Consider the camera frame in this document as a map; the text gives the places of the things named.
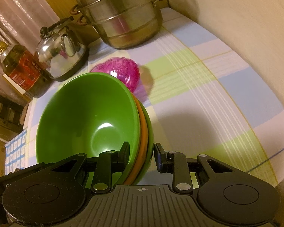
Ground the green plastic bowl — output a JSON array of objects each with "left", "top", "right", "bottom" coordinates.
[
  {"left": 133, "top": 101, "right": 154, "bottom": 185},
  {"left": 36, "top": 73, "right": 140, "bottom": 184}
]

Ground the orange plastic bowl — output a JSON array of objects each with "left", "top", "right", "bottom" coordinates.
[{"left": 124, "top": 96, "right": 149, "bottom": 185}]

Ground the blue white checkered cloth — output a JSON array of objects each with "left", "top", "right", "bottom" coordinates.
[{"left": 5, "top": 129, "right": 27, "bottom": 175}]

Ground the dark shelf rack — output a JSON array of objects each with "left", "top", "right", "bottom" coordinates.
[{"left": 0, "top": 95, "right": 24, "bottom": 134}]

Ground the checkered tablecloth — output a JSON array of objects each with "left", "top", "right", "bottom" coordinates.
[{"left": 4, "top": 7, "right": 284, "bottom": 187}]

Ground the pink glass bowl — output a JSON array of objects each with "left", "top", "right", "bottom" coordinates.
[{"left": 90, "top": 57, "right": 140, "bottom": 93}]

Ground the stainless steel kettle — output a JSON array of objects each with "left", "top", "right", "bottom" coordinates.
[{"left": 35, "top": 16, "right": 89, "bottom": 82}]

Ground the cooking oil bottle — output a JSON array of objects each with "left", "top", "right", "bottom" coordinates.
[{"left": 0, "top": 41, "right": 53, "bottom": 98}]

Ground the stainless steel steamer pot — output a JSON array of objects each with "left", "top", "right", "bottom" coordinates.
[{"left": 70, "top": 0, "right": 163, "bottom": 49}]

